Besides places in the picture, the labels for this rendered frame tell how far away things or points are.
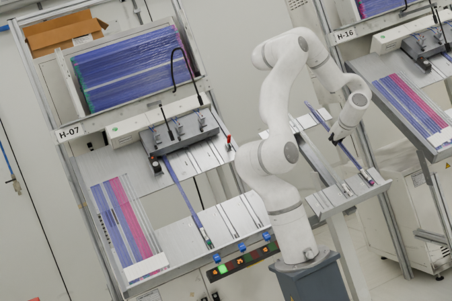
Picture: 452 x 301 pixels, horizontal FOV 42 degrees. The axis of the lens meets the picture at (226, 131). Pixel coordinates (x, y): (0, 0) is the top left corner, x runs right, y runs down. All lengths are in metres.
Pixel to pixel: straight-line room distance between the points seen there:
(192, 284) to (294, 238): 0.88
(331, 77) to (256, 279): 1.04
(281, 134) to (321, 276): 0.47
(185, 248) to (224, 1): 2.49
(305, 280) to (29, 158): 2.66
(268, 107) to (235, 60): 2.51
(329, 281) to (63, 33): 1.82
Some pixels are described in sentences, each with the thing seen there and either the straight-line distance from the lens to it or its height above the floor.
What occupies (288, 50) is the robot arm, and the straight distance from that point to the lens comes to 1.99.
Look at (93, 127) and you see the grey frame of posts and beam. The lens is 2.73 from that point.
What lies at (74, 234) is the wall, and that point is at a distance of 4.27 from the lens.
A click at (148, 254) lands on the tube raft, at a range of 2.39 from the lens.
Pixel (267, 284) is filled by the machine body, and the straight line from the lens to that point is 2.82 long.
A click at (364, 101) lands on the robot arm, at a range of 2.33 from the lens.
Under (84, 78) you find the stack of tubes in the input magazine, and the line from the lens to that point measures 2.71.
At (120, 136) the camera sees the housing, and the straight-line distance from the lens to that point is 2.67.
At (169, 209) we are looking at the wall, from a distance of 4.32.
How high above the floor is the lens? 1.37
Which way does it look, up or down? 5 degrees down
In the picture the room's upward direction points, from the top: 19 degrees counter-clockwise
